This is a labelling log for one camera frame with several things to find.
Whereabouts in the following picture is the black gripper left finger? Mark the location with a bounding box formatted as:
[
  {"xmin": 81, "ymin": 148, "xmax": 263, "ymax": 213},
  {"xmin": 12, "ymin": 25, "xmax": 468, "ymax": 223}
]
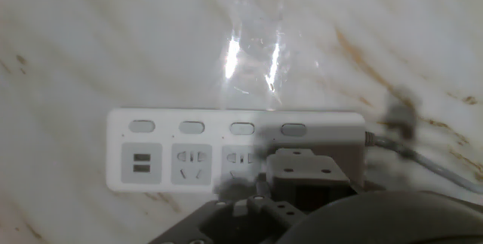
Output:
[{"xmin": 148, "ymin": 194, "xmax": 307, "ymax": 244}]

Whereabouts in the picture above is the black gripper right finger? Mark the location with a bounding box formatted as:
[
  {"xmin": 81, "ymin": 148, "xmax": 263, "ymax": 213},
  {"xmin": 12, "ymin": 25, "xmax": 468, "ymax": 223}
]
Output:
[{"xmin": 265, "ymin": 147, "xmax": 358, "ymax": 213}]

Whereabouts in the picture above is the marble pattern board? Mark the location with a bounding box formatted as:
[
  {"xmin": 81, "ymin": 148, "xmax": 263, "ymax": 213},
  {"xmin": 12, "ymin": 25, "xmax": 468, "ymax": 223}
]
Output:
[{"xmin": 0, "ymin": 0, "xmax": 483, "ymax": 244}]

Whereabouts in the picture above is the grey power strip cable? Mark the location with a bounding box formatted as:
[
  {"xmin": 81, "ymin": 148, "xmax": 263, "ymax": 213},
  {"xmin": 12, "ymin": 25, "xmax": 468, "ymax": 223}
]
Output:
[{"xmin": 363, "ymin": 130, "xmax": 483, "ymax": 196}]

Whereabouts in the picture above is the white power strip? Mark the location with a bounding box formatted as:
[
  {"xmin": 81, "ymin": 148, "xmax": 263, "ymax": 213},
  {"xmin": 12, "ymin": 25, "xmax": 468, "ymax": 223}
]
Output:
[{"xmin": 106, "ymin": 107, "xmax": 367, "ymax": 194}]

